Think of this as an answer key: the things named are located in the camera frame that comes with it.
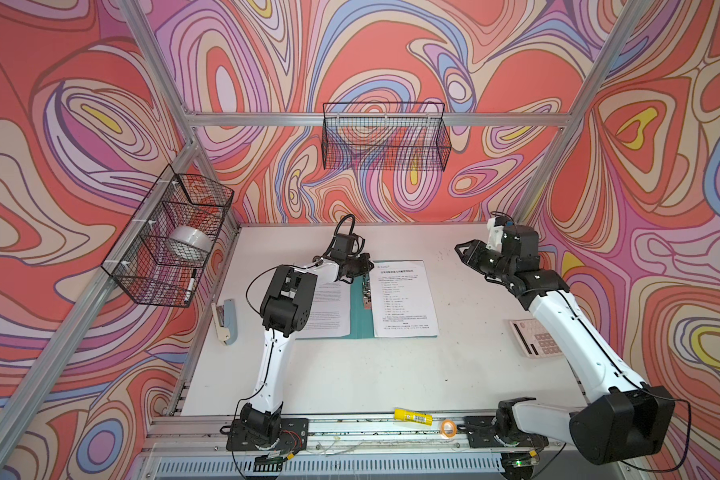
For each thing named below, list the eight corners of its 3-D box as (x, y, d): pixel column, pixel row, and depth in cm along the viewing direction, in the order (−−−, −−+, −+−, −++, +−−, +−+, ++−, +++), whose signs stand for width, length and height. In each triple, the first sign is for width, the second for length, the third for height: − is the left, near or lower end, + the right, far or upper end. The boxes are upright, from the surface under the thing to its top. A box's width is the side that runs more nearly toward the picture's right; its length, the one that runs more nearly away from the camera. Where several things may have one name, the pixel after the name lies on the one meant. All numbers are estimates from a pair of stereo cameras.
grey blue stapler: (223, 347, 89) (219, 342, 87) (219, 308, 98) (215, 303, 95) (240, 341, 90) (236, 336, 88) (234, 303, 99) (231, 298, 96)
